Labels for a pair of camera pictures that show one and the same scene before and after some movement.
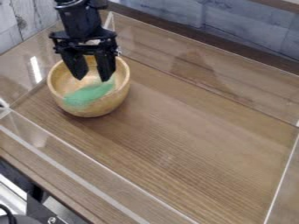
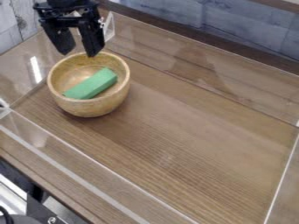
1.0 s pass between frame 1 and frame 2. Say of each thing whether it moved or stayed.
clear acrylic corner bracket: stayed
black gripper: moved
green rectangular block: moved
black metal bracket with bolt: stayed
